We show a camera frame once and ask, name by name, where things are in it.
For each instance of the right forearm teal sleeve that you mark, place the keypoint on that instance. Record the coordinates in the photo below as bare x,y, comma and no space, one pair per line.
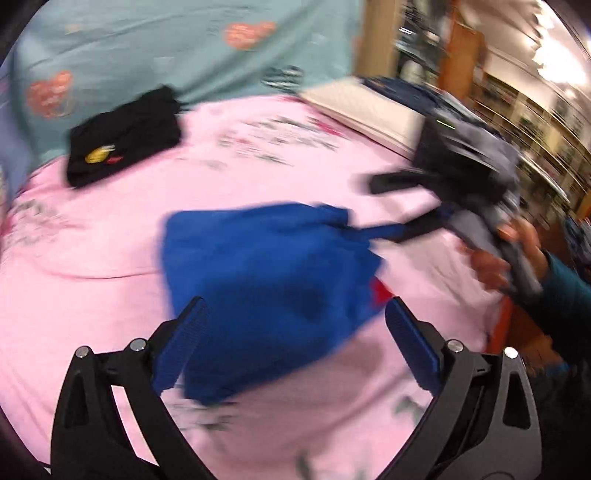
562,310

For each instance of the folded black garment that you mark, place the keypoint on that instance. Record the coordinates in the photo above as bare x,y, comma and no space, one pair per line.
113,141

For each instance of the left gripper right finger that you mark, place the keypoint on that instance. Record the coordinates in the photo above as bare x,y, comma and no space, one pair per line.
482,421

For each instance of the cream quilted blanket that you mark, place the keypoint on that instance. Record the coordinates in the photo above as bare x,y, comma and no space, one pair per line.
351,103

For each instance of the wooden bookshelf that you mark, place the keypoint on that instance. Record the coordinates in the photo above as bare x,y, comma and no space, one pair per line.
521,66

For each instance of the teal heart-print pillow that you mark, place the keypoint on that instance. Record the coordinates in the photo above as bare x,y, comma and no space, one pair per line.
76,59

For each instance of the blue and red pants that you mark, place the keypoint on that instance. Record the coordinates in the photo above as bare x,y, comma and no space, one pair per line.
260,293

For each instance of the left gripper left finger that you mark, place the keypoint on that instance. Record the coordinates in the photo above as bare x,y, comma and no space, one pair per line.
111,422

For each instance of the pink floral bedsheet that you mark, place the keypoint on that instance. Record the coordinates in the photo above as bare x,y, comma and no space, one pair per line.
81,267

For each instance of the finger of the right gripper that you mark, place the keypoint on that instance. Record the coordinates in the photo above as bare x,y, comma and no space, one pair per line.
401,180
426,223

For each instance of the person's right hand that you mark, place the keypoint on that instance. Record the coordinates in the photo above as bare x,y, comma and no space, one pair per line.
519,264

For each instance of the blue plaid pillow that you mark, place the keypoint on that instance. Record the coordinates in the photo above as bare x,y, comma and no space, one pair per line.
17,158

